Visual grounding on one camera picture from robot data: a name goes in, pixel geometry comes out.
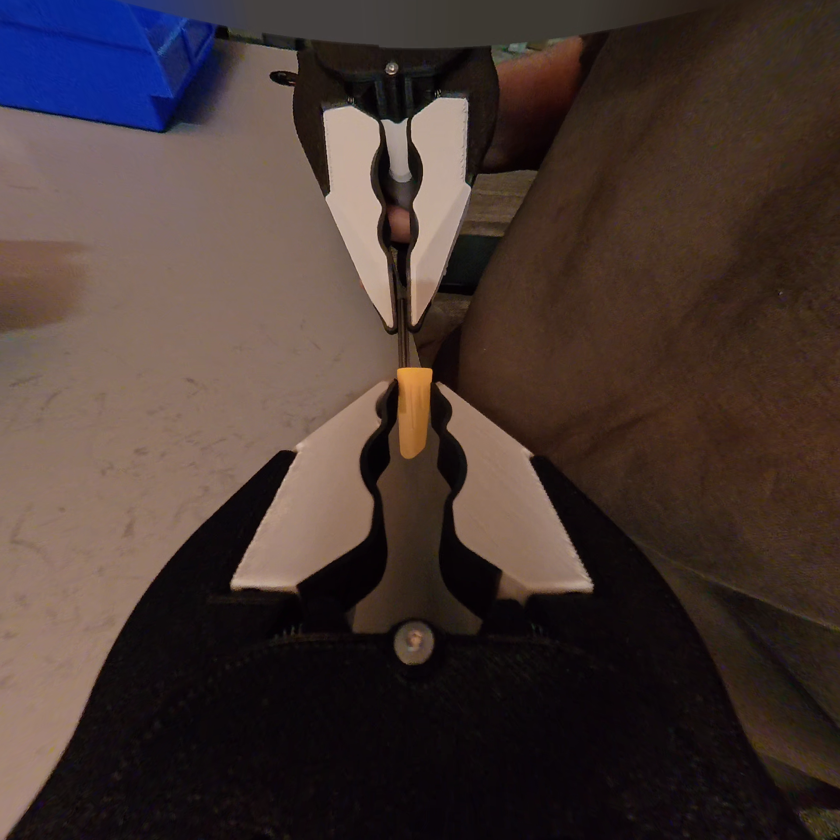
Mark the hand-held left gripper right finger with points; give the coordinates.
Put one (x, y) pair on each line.
(518, 518)

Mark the yellow plastic toy piece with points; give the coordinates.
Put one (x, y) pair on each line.
(415, 413)

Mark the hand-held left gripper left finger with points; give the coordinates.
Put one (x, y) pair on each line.
(308, 518)

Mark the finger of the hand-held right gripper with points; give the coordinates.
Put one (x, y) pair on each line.
(351, 170)
(443, 170)

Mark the black toy axle pin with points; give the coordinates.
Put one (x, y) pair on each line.
(405, 348)

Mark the person's right forearm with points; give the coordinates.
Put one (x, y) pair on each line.
(538, 92)

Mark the blue plastic bin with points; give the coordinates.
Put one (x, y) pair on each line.
(79, 72)

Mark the person's brown shirt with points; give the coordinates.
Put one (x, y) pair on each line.
(656, 328)

